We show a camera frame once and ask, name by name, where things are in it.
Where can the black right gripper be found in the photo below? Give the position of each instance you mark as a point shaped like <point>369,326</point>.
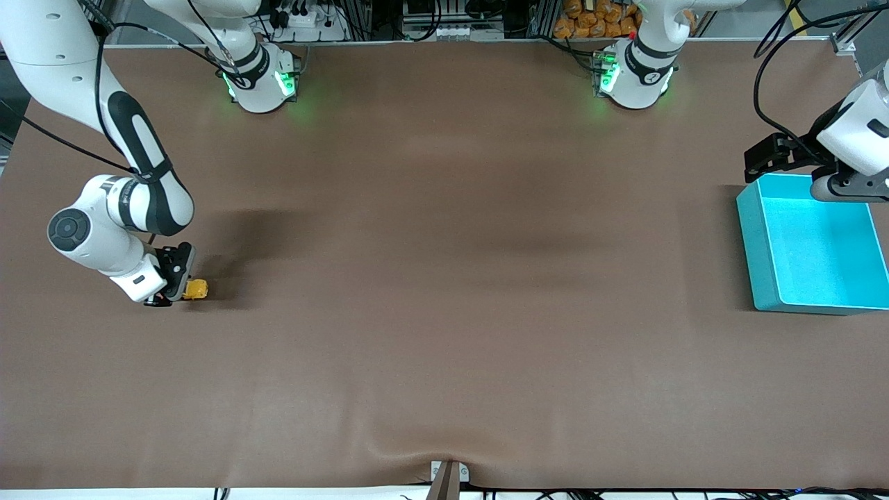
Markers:
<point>171,267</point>

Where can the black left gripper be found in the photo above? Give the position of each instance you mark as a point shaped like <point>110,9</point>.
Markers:
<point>799,157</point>

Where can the yellow beetle toy car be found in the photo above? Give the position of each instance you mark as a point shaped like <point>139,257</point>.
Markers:
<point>198,289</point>

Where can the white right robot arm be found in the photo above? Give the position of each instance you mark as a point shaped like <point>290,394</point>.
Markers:
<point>132,201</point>

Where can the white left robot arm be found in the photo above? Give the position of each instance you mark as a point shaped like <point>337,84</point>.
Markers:
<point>642,69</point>

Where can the teal plastic bin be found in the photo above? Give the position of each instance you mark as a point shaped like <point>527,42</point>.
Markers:
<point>819,250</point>

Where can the pile of orange packets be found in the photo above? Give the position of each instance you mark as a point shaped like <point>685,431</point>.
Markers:
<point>597,19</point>

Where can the brown table cover mat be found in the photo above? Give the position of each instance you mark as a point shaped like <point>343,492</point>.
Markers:
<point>444,312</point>

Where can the white power strip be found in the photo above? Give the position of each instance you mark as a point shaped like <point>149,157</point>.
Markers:
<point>309,26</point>

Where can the aluminium frame profile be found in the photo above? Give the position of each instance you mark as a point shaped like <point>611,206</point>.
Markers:
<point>854,31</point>

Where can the grey table edge bracket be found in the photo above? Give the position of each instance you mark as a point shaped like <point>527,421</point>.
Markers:
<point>449,479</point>

